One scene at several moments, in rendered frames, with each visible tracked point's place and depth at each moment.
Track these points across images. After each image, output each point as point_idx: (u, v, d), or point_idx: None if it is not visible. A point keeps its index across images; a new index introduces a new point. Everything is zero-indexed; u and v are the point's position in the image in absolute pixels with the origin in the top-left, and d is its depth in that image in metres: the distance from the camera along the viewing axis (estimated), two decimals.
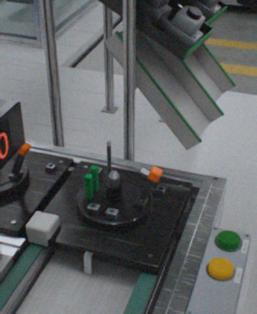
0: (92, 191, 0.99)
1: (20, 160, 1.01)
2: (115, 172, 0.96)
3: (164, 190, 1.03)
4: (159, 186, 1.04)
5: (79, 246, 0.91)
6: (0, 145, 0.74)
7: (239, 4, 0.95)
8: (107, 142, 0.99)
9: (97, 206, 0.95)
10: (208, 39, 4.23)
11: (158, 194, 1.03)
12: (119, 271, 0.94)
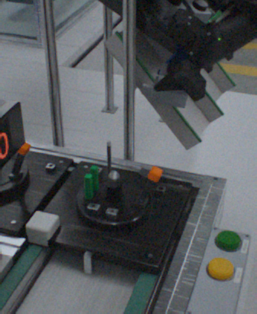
0: (92, 191, 0.99)
1: (20, 160, 1.01)
2: (115, 172, 0.96)
3: (164, 190, 1.03)
4: (159, 186, 1.04)
5: (79, 246, 0.91)
6: (0, 145, 0.74)
7: (158, 92, 0.95)
8: (107, 142, 0.99)
9: (97, 206, 0.95)
10: None
11: (158, 194, 1.03)
12: (119, 271, 0.94)
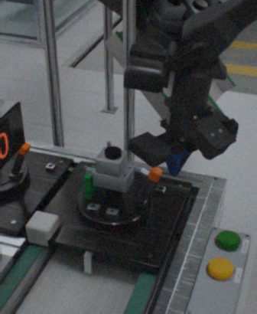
0: (92, 191, 0.99)
1: (20, 160, 1.01)
2: None
3: (164, 190, 1.03)
4: (159, 186, 1.04)
5: (79, 246, 0.91)
6: (0, 145, 0.74)
7: None
8: (107, 142, 0.99)
9: (97, 206, 0.95)
10: None
11: (158, 194, 1.03)
12: (119, 271, 0.94)
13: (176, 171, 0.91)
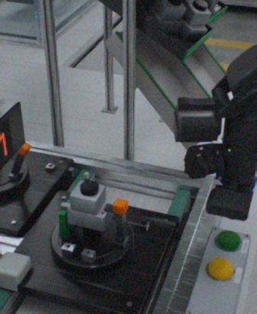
0: (68, 228, 0.90)
1: (20, 160, 1.01)
2: None
3: (147, 225, 0.94)
4: (142, 220, 0.95)
5: (52, 292, 0.83)
6: (0, 145, 0.74)
7: (235, 219, 0.90)
8: (84, 174, 0.91)
9: (73, 246, 0.86)
10: (208, 39, 4.23)
11: (141, 230, 0.95)
12: None
13: None
